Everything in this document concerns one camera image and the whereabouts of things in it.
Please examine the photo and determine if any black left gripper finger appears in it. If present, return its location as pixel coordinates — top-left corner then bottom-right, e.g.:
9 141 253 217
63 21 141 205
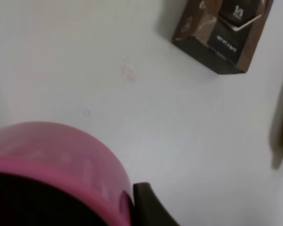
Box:
133 182 178 226

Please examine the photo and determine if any pink toy saucepan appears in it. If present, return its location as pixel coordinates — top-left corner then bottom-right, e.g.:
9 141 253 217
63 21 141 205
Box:
0 122 132 226

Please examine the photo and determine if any brown coffee capsule box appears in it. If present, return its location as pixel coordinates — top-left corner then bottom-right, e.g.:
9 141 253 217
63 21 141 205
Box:
172 0 273 75

